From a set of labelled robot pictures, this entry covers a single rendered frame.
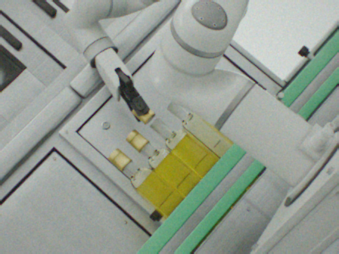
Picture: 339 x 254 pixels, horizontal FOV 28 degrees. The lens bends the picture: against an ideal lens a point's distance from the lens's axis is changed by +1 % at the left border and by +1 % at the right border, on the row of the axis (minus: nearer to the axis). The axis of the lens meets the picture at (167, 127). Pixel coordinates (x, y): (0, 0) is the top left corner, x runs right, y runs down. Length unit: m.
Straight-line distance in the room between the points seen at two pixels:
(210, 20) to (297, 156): 0.24
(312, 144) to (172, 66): 0.24
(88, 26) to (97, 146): 0.30
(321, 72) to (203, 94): 0.61
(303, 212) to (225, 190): 0.47
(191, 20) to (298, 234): 0.34
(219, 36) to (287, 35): 0.83
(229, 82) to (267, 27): 0.78
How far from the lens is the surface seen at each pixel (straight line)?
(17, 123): 1.74
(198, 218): 1.39
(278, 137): 1.04
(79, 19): 1.60
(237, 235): 1.37
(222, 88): 1.05
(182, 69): 1.04
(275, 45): 1.81
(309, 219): 0.96
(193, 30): 1.00
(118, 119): 1.70
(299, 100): 1.59
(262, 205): 1.39
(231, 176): 1.41
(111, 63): 1.56
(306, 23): 1.85
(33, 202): 1.70
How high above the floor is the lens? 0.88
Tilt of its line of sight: 8 degrees up
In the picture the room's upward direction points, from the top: 49 degrees counter-clockwise
